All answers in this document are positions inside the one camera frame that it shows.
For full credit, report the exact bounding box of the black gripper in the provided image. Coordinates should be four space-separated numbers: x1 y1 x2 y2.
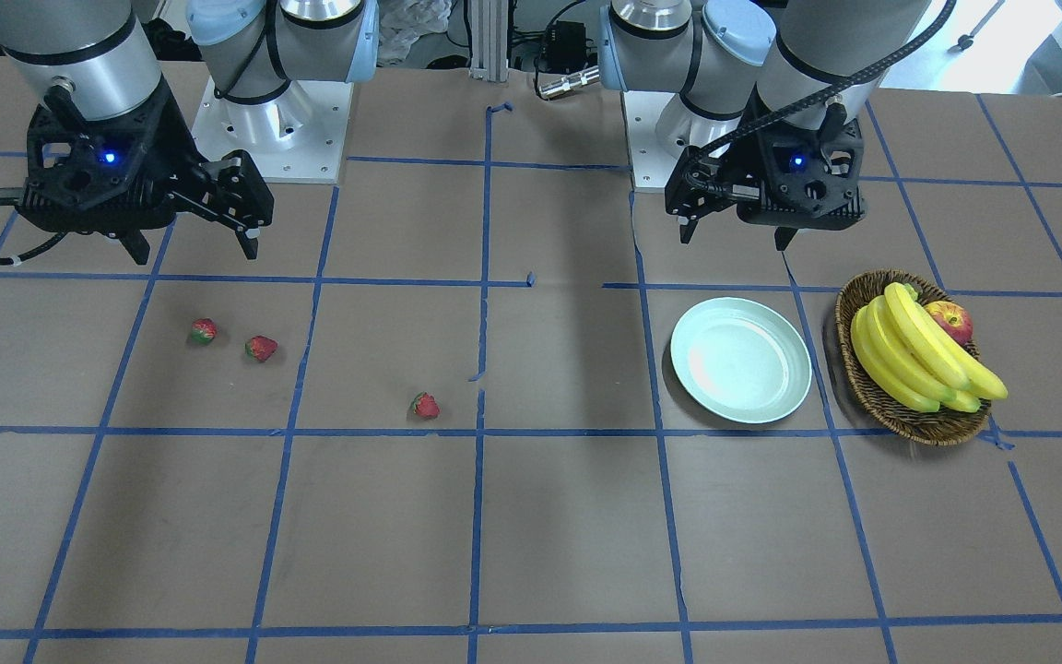
665 119 867 252
14 78 275 266

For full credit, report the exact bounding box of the aluminium frame post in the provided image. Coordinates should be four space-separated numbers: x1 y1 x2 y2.
463 1 513 85

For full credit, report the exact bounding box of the yellow banana bunch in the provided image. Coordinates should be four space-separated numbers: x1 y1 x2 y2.
850 282 1009 413

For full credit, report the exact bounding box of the woven wicker basket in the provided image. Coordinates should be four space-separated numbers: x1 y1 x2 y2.
822 268 992 446

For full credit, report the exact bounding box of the red yellow apple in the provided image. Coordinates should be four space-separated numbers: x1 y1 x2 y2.
924 300 974 346

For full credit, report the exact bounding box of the red strawberry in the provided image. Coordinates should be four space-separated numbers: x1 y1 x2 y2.
243 335 279 364
409 391 442 421
188 318 218 346

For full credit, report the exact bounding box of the pale green plate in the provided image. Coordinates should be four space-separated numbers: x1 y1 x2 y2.
667 297 813 424

